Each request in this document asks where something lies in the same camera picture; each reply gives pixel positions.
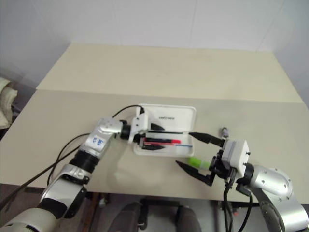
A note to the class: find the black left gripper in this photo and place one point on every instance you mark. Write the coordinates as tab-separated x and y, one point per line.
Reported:
140	140

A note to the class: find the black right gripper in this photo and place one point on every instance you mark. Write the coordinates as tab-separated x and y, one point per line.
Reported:
220	169

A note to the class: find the red marker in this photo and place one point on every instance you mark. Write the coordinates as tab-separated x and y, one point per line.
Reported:
169	141

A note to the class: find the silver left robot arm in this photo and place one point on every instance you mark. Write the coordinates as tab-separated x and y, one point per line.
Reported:
101	135

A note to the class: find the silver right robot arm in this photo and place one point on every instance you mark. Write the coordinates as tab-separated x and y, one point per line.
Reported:
272	186

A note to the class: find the green marker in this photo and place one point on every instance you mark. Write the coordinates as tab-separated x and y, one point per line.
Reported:
196	162

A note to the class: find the black marker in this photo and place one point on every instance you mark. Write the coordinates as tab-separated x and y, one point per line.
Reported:
169	132

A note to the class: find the white plastic pencil case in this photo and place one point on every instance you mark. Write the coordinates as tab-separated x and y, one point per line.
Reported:
173	116

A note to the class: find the white and blue pen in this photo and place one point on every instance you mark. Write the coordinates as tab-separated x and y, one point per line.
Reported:
186	145

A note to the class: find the small grey cylindrical object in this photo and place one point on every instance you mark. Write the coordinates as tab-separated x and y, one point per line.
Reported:
224	131

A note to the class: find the dark rounded shape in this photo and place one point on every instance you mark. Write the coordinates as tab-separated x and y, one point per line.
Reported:
128	217
189	217

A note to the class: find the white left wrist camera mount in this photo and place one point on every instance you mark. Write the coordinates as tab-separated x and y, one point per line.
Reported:
140	124

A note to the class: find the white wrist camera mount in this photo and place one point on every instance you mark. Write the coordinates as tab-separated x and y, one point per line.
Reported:
140	124
237	154

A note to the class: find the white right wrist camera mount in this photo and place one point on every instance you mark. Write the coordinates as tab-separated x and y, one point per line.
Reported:
237	154

